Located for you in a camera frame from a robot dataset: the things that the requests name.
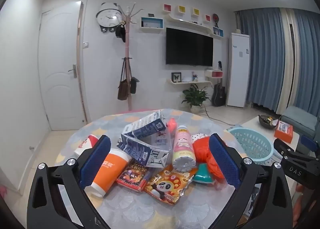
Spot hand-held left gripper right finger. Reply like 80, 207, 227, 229
209, 133, 293, 229

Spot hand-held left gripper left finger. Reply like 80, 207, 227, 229
27, 134, 112, 229

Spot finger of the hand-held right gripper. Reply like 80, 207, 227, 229
300, 135, 320, 156
273, 138, 295, 156

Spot orange paper cup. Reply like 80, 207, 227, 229
91, 149, 133, 198

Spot light blue plastic basket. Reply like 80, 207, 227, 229
229, 128, 274, 164

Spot blue milk carton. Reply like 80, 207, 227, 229
117, 134, 170, 168
121, 110, 167, 142

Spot orange box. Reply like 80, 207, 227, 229
274, 119, 294, 142

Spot red and white paper cup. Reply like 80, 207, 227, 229
74, 134, 99, 158

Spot blue sofa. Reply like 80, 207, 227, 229
281, 106, 320, 142

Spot red plastic bag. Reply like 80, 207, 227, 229
192, 136, 225, 182

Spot teal plastic cup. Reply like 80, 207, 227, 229
192, 163, 215, 184

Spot black bowl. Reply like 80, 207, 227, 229
258, 114, 278, 127

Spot white coffee table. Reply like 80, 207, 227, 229
240, 116, 300, 154

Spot polka dot wrapper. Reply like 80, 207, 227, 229
191, 133, 208, 142

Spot pink drink bottle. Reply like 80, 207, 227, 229
172, 125, 196, 172

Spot panda snack packet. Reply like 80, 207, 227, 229
144, 165, 198, 206

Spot orange-red packet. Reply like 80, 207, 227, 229
167, 118, 178, 136

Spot black guitar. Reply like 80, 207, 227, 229
212, 83, 226, 107

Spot potted green plant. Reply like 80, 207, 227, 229
181, 87, 210, 113

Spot brown bag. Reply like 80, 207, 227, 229
117, 58, 130, 101

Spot blue curtain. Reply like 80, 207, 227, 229
291, 9, 320, 119
236, 8, 284, 115

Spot cream curtain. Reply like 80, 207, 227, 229
278, 8, 297, 117

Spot white tall refrigerator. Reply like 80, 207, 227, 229
226, 32, 250, 108

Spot red and white shelf box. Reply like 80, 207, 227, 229
204, 69, 223, 80

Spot pink coat rack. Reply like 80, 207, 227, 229
115, 4, 144, 111

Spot white door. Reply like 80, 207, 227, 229
37, 1, 88, 131

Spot grey floor cable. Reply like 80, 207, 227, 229
204, 105, 240, 126

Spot white low wall shelf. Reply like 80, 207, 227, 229
167, 79, 213, 86

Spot wall-mounted television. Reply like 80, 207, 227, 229
166, 27, 214, 67

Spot white wavy wall shelf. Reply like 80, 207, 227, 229
164, 13, 218, 38

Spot panda wall clock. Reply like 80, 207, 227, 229
96, 2, 123, 33

